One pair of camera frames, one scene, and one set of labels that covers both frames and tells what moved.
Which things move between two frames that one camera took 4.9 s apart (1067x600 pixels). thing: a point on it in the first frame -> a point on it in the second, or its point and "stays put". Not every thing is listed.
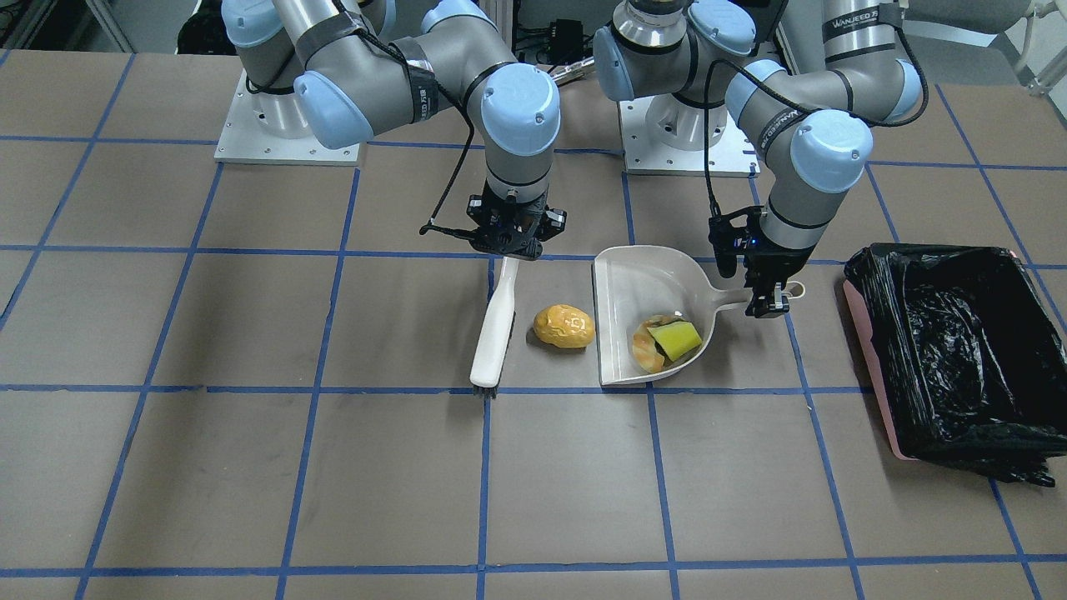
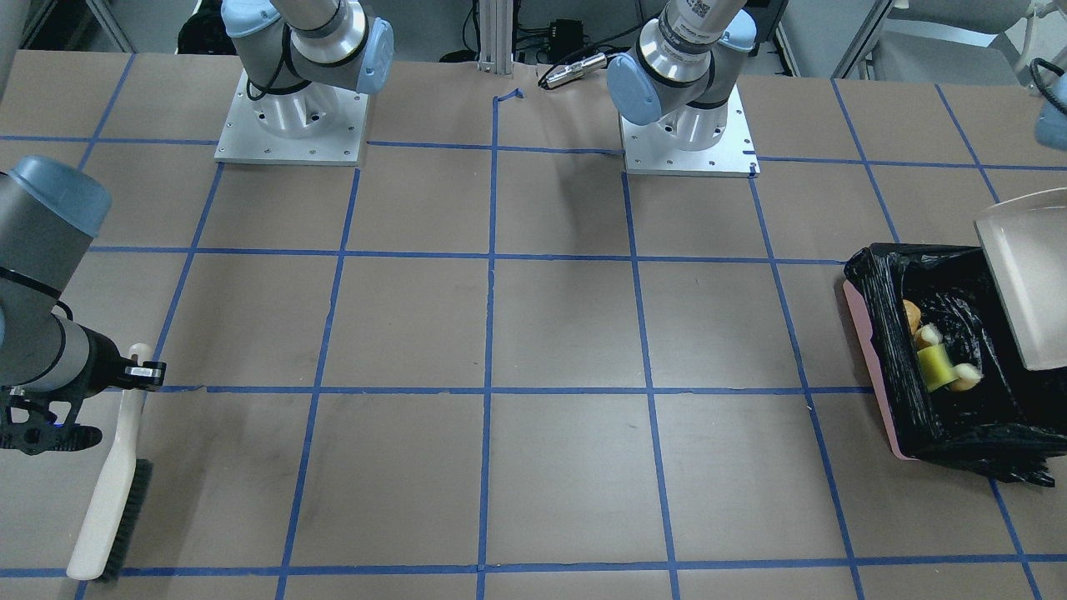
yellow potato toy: [564, 326] -> [913, 315]
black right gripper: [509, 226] -> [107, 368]
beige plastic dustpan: [654, 311] -> [1024, 240]
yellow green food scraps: [659, 341] -> [938, 370]
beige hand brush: [491, 358] -> [117, 517]
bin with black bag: [974, 362] stays put
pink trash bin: [860, 313] stays put
